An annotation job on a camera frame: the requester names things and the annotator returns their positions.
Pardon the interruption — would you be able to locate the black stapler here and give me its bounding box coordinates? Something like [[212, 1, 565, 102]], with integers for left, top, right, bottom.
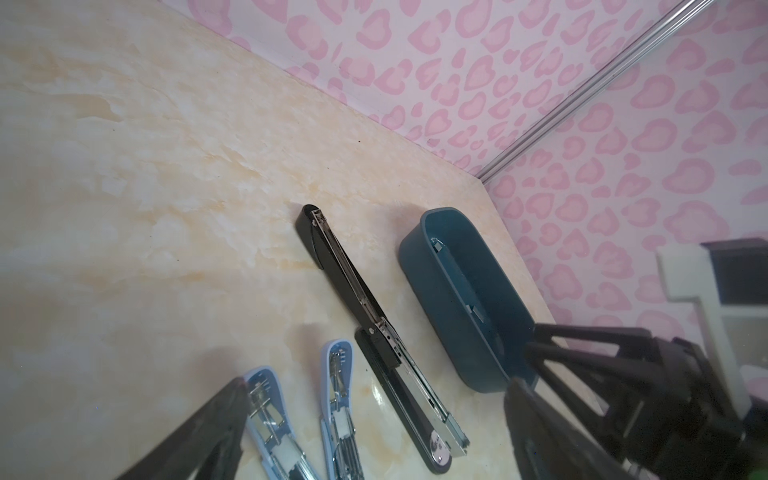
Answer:
[[295, 204, 470, 475]]

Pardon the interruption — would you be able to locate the teal plastic tray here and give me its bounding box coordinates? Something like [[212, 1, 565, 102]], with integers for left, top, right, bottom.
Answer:
[[398, 207, 538, 393]]

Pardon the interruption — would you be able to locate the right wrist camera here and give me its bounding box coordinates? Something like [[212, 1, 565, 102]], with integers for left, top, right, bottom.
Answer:
[[656, 238, 767, 418]]

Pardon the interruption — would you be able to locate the light blue mini stapler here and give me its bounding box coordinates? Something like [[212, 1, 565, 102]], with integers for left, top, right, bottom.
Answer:
[[320, 339, 364, 479], [244, 366, 320, 479]]

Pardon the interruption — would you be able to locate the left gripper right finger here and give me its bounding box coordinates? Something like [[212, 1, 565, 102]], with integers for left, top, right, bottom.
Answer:
[[504, 379, 632, 480]]

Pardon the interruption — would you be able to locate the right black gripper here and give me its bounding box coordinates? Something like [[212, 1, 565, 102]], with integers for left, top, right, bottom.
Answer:
[[524, 325, 767, 479]]

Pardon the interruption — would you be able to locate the aluminium frame corner post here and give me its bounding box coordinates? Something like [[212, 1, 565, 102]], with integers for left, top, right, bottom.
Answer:
[[476, 0, 714, 185]]

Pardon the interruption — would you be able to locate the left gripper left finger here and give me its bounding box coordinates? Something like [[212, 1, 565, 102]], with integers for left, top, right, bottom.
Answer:
[[120, 377, 250, 480]]

